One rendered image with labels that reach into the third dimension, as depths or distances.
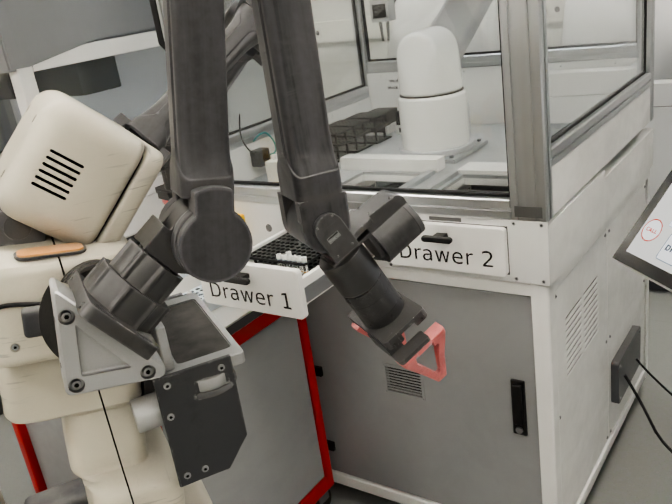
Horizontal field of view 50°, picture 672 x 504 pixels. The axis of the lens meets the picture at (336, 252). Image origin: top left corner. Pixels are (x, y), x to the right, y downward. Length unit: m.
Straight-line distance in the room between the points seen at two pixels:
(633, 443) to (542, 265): 1.04
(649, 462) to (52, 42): 2.12
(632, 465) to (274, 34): 1.93
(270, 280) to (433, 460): 0.76
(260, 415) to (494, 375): 0.59
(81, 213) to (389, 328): 0.38
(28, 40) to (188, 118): 1.49
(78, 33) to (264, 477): 1.35
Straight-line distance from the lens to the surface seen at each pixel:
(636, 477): 2.39
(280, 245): 1.74
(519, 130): 1.52
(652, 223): 1.31
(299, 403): 2.02
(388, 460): 2.13
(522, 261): 1.61
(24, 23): 2.21
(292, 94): 0.77
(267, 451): 1.95
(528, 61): 1.49
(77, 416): 1.00
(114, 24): 2.38
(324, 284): 1.60
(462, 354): 1.80
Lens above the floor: 1.47
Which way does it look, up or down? 20 degrees down
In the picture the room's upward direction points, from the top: 8 degrees counter-clockwise
